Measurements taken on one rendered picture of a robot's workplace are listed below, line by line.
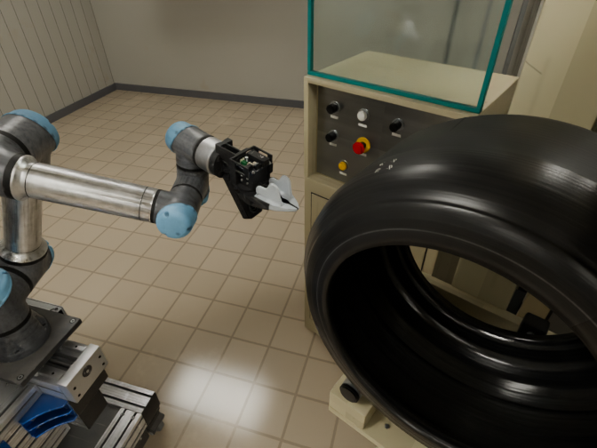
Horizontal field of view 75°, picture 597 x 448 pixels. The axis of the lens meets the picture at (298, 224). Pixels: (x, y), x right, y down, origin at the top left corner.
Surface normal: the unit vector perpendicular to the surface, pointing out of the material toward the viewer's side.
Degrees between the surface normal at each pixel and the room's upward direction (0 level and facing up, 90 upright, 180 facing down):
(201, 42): 90
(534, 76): 90
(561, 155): 5
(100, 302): 0
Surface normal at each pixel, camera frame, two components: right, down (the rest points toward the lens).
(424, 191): -0.60, -0.32
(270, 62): -0.29, 0.59
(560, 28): -0.62, 0.48
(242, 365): -0.01, -0.79
